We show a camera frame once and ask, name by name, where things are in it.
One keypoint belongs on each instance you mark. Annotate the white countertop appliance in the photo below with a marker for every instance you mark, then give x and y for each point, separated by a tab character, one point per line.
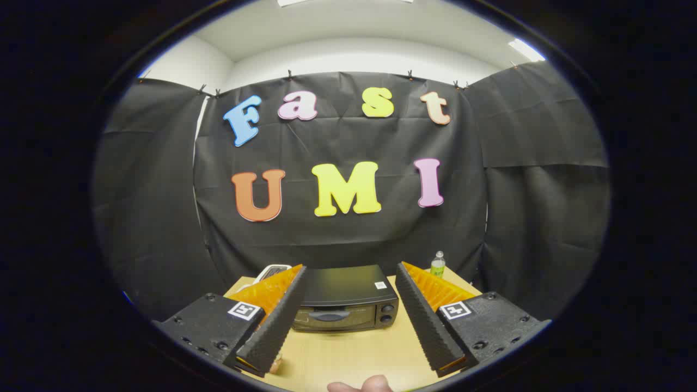
270	270

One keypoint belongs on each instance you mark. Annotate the sandwich with lettuce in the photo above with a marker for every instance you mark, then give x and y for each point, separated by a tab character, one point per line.
275	366

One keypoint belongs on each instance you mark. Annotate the ceiling light panel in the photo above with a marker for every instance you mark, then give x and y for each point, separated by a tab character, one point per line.
526	49

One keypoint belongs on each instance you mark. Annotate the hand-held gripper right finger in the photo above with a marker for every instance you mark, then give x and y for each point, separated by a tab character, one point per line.
422	321

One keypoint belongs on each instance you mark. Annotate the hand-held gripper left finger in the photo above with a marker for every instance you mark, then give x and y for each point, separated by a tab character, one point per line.
283	321

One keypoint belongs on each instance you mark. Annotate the green drink bottle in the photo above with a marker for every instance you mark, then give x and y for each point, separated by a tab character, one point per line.
438	265

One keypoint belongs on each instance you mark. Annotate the black toaster oven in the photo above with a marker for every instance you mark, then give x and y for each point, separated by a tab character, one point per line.
348	288

